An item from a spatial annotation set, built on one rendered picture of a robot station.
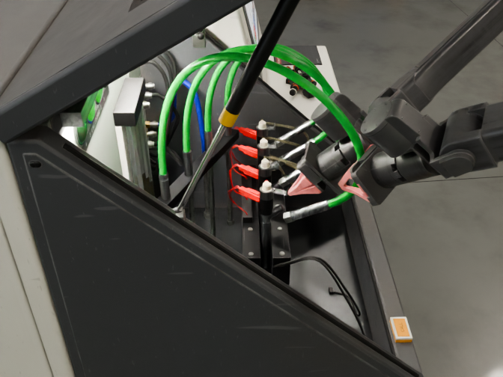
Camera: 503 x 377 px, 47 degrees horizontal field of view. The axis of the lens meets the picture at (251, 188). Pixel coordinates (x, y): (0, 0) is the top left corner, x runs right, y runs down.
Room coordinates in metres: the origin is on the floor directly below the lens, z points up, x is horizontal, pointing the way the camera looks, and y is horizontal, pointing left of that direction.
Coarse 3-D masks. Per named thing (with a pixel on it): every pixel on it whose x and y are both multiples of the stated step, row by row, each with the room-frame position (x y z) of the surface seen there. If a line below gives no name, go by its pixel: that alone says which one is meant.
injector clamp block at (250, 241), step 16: (272, 176) 1.15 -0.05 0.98; (256, 208) 1.03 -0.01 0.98; (256, 224) 0.97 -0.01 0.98; (272, 224) 0.97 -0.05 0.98; (256, 240) 0.92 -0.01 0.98; (272, 240) 0.92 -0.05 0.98; (288, 240) 0.92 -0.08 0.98; (256, 256) 0.87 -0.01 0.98; (272, 256) 0.87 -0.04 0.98; (288, 256) 0.87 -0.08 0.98; (272, 272) 0.87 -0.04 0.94; (288, 272) 0.87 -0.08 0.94
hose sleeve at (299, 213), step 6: (312, 204) 0.81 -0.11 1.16; (318, 204) 0.80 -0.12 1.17; (324, 204) 0.79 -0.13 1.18; (294, 210) 0.82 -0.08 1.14; (300, 210) 0.81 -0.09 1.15; (306, 210) 0.80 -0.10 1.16; (312, 210) 0.80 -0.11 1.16; (318, 210) 0.79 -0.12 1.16; (324, 210) 0.79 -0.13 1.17; (294, 216) 0.81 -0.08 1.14; (300, 216) 0.80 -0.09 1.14; (306, 216) 0.80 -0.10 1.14
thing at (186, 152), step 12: (240, 48) 0.99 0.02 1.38; (252, 48) 0.99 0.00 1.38; (288, 60) 0.99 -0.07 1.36; (300, 60) 1.00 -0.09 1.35; (204, 72) 0.99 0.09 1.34; (312, 72) 0.99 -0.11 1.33; (192, 84) 0.99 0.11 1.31; (324, 84) 0.99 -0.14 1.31; (192, 96) 0.98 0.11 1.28; (288, 180) 0.99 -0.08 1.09
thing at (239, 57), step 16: (192, 64) 0.88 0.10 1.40; (272, 64) 0.83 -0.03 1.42; (176, 80) 0.89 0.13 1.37; (304, 80) 0.81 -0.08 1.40; (320, 96) 0.80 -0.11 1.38; (336, 112) 0.79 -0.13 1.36; (160, 128) 0.90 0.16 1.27; (352, 128) 0.78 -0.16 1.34; (160, 144) 0.90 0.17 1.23; (160, 160) 0.90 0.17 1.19; (160, 176) 0.90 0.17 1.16
